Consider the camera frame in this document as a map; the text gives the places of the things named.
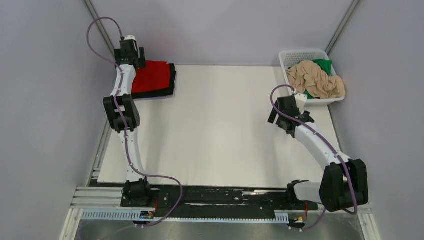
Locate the red t-shirt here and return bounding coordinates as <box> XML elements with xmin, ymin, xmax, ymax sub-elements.
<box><xmin>131</xmin><ymin>60</ymin><xmax>171</xmax><ymax>94</ymax></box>

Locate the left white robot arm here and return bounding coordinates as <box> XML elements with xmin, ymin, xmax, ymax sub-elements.
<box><xmin>103</xmin><ymin>35</ymin><xmax>153</xmax><ymax>208</ymax></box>

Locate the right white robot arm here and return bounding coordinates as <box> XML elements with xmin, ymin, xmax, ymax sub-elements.
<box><xmin>268</xmin><ymin>95</ymin><xmax>369</xmax><ymax>215</ymax></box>

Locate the beige t-shirt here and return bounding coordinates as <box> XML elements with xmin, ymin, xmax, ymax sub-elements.
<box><xmin>286</xmin><ymin>60</ymin><xmax>346</xmax><ymax>99</ymax></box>

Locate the white plastic laundry basket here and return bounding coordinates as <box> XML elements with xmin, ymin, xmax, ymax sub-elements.
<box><xmin>278</xmin><ymin>49</ymin><xmax>346</xmax><ymax>107</ymax></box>

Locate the folded black t-shirt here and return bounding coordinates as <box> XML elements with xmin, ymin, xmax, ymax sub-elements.
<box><xmin>130</xmin><ymin>63</ymin><xmax>177</xmax><ymax>100</ymax></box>

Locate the green t-shirt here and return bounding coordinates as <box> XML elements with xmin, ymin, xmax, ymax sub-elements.
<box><xmin>297</xmin><ymin>59</ymin><xmax>335</xmax><ymax>100</ymax></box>

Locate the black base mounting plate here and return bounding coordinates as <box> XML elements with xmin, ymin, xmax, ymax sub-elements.
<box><xmin>119</xmin><ymin>183</ymin><xmax>319</xmax><ymax>221</ymax></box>

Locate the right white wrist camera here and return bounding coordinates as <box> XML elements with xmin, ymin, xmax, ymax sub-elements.
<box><xmin>294</xmin><ymin>93</ymin><xmax>308</xmax><ymax>109</ymax></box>

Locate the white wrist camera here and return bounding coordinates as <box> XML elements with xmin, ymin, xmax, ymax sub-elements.
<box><xmin>124</xmin><ymin>35</ymin><xmax>136</xmax><ymax>41</ymax></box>
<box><xmin>294</xmin><ymin>93</ymin><xmax>308</xmax><ymax>109</ymax></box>

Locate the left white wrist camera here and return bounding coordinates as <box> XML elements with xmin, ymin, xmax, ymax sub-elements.
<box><xmin>124</xmin><ymin>35</ymin><xmax>136</xmax><ymax>41</ymax></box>

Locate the left aluminium frame post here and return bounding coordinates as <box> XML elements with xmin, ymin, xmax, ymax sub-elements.
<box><xmin>81</xmin><ymin>0</ymin><xmax>121</xmax><ymax>70</ymax></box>

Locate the aluminium frame post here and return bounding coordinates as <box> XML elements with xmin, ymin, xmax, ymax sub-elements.
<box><xmin>81</xmin><ymin>0</ymin><xmax>121</xmax><ymax>70</ymax></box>
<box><xmin>325</xmin><ymin>0</ymin><xmax>363</xmax><ymax>56</ymax></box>

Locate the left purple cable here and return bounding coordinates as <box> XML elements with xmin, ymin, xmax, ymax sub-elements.
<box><xmin>86</xmin><ymin>17</ymin><xmax>184</xmax><ymax>229</ymax></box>

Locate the right aluminium frame post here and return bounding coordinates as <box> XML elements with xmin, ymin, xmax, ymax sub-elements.
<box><xmin>325</xmin><ymin>0</ymin><xmax>363</xmax><ymax>56</ymax></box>

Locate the white slotted cable duct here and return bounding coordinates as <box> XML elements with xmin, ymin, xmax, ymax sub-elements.
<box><xmin>80</xmin><ymin>209</ymin><xmax>290</xmax><ymax>224</ymax></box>

